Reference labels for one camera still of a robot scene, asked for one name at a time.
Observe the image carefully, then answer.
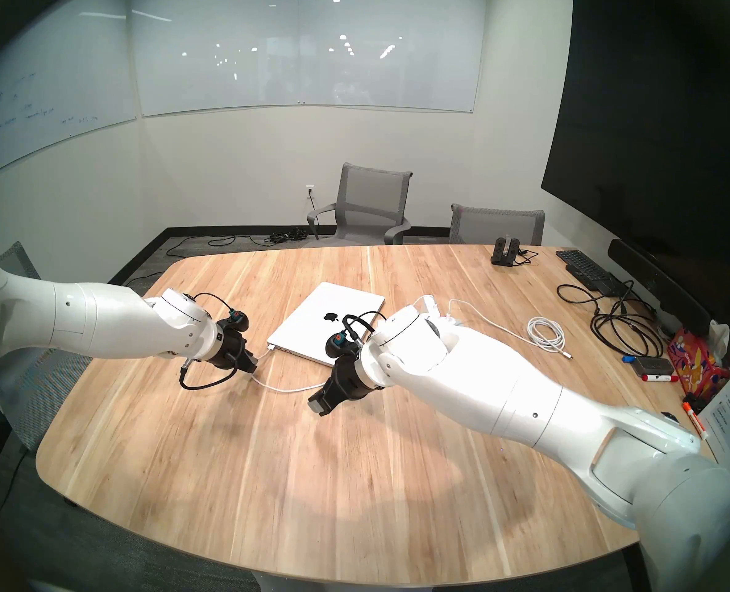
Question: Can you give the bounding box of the black keyboard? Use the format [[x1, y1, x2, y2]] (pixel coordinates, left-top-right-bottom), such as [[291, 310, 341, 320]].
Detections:
[[555, 250, 619, 292]]

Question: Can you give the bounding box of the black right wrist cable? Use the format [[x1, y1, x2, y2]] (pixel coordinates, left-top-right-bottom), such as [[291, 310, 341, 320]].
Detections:
[[343, 313, 390, 345]]

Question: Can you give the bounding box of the white MagSafe charging cable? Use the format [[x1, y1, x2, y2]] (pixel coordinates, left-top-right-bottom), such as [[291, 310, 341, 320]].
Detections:
[[249, 296, 427, 393]]

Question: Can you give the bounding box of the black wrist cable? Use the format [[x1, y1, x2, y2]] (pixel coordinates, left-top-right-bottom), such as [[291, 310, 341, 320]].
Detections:
[[343, 313, 390, 345], [179, 292, 243, 392]]

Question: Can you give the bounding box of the colourful snack bag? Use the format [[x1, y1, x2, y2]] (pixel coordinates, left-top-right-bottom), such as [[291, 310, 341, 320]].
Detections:
[[667, 327, 730, 395]]

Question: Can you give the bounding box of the coiled white USB cable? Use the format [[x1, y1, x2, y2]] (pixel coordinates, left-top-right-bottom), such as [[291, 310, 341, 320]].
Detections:
[[448, 299, 572, 359]]

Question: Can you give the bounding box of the grey mesh chair backrest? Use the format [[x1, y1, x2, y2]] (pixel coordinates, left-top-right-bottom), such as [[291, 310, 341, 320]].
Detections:
[[450, 203, 545, 246]]

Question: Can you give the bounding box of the silver MacBook laptop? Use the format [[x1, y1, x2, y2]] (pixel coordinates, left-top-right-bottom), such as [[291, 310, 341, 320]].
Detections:
[[268, 281, 385, 368]]

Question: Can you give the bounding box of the wide glass whiteboard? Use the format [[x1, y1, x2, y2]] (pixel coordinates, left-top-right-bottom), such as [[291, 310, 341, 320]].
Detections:
[[129, 0, 488, 118]]

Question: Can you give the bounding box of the black controller charging dock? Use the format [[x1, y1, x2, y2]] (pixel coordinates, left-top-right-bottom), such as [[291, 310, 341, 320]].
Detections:
[[492, 235, 521, 266]]

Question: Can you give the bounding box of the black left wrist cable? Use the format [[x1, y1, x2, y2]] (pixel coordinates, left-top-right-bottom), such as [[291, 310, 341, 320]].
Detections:
[[179, 292, 243, 392]]

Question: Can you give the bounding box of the orange and white marker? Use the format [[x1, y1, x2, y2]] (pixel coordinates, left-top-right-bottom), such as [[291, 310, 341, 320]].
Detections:
[[683, 401, 709, 442]]

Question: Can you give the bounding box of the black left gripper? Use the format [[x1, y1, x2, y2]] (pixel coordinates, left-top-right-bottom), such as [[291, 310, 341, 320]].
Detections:
[[213, 324, 259, 376]]

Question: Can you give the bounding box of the black video sound bar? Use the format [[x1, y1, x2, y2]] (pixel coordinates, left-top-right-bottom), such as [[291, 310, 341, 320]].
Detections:
[[608, 238, 711, 339]]

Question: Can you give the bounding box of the large black wall screen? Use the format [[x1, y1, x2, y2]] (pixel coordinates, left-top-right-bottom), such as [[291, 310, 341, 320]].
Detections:
[[541, 0, 730, 351]]

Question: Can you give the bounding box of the thin black floor cable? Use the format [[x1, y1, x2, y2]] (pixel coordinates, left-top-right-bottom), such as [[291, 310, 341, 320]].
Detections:
[[166, 233, 267, 258]]

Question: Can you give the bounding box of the thick black cable tangle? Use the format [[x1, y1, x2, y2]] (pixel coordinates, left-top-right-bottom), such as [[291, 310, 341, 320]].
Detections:
[[590, 281, 665, 358]]

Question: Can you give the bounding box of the glass whiteboard with blue writing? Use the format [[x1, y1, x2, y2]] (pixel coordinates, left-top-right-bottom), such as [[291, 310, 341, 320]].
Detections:
[[0, 0, 139, 187]]

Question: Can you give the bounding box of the thin black keyboard cable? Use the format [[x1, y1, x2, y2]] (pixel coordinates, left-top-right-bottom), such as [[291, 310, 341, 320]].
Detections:
[[558, 282, 619, 305]]

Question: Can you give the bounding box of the grey mesh chair with armrests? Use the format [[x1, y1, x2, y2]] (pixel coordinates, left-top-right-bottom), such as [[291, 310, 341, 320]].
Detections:
[[306, 163, 414, 246]]

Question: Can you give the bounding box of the dark grey mesh office chair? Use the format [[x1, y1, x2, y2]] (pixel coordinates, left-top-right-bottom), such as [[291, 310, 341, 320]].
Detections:
[[0, 241, 94, 454]]

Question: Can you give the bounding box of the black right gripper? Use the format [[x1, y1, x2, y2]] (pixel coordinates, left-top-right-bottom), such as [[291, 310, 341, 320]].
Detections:
[[308, 355, 372, 417]]

